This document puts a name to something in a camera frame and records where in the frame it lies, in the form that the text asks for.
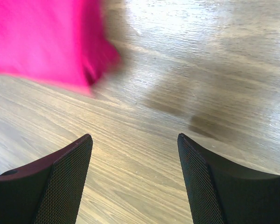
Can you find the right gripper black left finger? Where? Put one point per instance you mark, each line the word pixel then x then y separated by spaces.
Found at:
pixel 48 190

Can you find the magenta t shirt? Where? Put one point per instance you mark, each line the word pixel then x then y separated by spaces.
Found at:
pixel 58 42

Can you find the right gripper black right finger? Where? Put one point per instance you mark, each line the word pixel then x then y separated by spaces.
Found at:
pixel 221 191

